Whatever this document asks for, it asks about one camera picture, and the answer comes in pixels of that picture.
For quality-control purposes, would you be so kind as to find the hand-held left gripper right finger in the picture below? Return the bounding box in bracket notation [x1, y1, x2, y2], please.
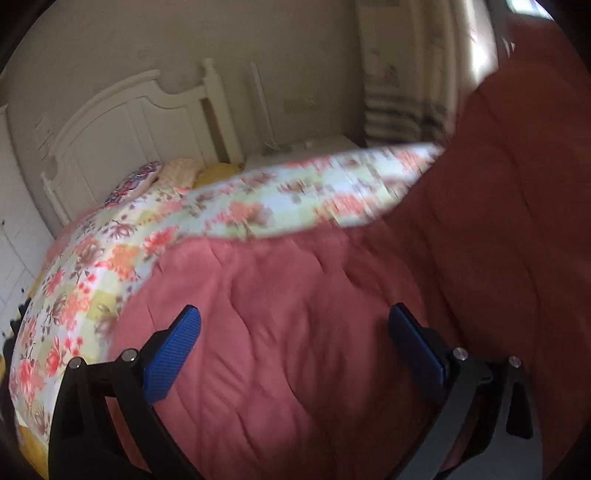
[388, 303, 544, 480]

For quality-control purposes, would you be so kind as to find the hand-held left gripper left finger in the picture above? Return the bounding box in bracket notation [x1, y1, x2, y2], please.
[48, 304, 202, 480]

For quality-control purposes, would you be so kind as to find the pink quilt with floral reverse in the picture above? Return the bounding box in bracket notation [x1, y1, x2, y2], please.
[9, 14, 591, 480]

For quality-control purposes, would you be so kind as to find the multicoloured patterned pillow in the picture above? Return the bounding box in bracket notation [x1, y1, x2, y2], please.
[104, 161, 163, 207]

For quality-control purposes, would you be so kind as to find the cream floral pillow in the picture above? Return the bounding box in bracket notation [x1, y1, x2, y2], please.
[159, 158, 205, 193]

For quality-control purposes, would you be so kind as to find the yellow pillow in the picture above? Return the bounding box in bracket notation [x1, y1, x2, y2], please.
[193, 162, 245, 190]

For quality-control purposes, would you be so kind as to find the white nightstand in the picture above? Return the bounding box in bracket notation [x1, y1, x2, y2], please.
[244, 135, 366, 170]

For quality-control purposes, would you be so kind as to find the white wooden headboard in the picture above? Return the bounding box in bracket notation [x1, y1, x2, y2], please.
[41, 58, 245, 228]

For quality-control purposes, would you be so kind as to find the striped beige curtain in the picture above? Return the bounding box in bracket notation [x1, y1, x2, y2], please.
[358, 0, 469, 149]

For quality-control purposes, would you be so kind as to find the white wall cable conduit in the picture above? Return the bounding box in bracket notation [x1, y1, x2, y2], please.
[250, 62, 274, 149]

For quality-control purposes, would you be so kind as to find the wall power outlet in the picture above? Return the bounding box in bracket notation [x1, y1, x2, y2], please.
[283, 96, 320, 115]

